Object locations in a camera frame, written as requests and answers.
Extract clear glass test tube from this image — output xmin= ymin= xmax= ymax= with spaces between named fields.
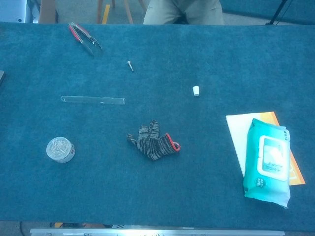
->
xmin=61 ymin=95 xmax=126 ymax=106

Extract grey knitted glove red cuff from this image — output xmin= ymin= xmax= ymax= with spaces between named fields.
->
xmin=126 ymin=119 xmax=182 ymax=162

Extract blue felt table cloth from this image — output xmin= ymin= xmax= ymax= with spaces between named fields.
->
xmin=0 ymin=21 xmax=315 ymax=226

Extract orange and white booklet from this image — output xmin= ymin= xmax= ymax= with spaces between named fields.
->
xmin=225 ymin=111 xmax=306 ymax=186

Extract clear round screw container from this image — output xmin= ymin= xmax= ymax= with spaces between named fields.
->
xmin=46 ymin=136 xmax=76 ymax=164

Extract seated person beige trousers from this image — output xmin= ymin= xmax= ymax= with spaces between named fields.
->
xmin=143 ymin=0 xmax=225 ymax=26

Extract wooden chair legs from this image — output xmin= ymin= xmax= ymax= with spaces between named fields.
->
xmin=96 ymin=0 xmax=146 ymax=25

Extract teal wet wipes pack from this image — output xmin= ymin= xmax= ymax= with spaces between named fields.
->
xmin=243 ymin=118 xmax=291 ymax=209

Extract brown wooden board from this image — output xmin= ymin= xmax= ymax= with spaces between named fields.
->
xmin=38 ymin=0 xmax=59 ymax=24

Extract black tripod leg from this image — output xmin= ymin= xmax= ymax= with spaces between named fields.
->
xmin=265 ymin=0 xmax=288 ymax=26

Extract silver metal cabinet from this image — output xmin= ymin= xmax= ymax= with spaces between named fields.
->
xmin=0 ymin=0 xmax=40 ymax=24

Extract red-handled metal tongs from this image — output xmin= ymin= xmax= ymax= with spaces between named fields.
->
xmin=68 ymin=22 xmax=103 ymax=57

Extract aluminium profile rail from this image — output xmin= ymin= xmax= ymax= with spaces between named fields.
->
xmin=30 ymin=227 xmax=285 ymax=236

